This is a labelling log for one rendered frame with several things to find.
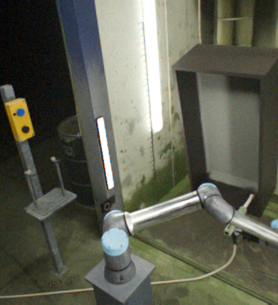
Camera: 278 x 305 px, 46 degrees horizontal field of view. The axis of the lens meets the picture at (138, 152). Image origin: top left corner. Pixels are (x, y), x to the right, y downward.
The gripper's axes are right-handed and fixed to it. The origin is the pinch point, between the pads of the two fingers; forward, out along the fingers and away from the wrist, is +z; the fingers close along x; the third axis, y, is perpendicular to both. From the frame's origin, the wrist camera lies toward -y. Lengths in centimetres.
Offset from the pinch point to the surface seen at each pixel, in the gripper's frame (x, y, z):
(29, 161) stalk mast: -68, -69, 118
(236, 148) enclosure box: 55, -31, 18
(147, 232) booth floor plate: 1, 43, 85
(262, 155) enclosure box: 15, -54, -15
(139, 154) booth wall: 22, -28, 96
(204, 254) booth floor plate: 3, 46, 28
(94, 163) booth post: -22, -43, 106
